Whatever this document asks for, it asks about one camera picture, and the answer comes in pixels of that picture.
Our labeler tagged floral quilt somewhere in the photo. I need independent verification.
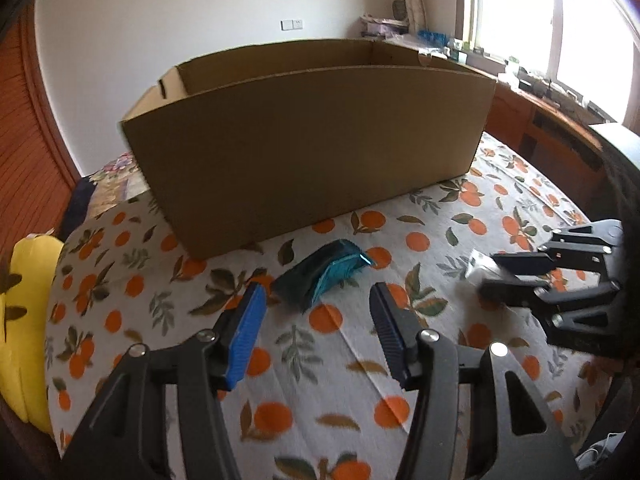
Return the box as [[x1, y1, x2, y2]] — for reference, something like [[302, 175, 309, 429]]
[[62, 152, 151, 241]]

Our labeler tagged bright window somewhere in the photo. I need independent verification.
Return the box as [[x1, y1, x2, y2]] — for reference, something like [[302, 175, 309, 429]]
[[460, 0, 640, 126]]

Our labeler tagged wooden cabinet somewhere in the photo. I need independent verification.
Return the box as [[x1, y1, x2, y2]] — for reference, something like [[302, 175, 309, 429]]
[[480, 82, 608, 221]]

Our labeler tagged wooden slatted wardrobe door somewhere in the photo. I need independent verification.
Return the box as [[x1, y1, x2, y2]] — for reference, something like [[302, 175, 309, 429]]
[[0, 10, 81, 261]]

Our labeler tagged orange fruit print bedsheet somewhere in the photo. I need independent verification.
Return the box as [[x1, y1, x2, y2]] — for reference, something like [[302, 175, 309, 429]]
[[45, 132, 621, 480]]

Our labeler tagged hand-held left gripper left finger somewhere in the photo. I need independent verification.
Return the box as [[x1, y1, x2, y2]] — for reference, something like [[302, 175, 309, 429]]
[[60, 281, 268, 480]]

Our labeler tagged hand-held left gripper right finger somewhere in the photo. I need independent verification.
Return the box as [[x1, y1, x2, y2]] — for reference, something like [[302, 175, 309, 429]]
[[369, 282, 583, 480]]

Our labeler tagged silver snack packet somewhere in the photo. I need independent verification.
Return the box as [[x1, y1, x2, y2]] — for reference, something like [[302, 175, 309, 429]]
[[465, 249, 502, 287]]

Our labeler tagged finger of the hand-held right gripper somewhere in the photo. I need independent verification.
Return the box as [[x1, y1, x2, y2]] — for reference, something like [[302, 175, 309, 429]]
[[479, 279, 622, 358], [492, 219, 626, 277]]

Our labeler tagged yellow banana plush pillow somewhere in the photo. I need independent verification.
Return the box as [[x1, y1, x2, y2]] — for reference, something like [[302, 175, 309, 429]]
[[0, 232, 66, 436]]

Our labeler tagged teal snack packet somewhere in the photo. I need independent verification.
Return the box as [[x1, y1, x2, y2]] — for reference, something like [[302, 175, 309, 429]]
[[272, 239, 373, 313]]

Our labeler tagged brown cardboard box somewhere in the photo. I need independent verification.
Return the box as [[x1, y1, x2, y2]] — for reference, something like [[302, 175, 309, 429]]
[[120, 38, 497, 261]]

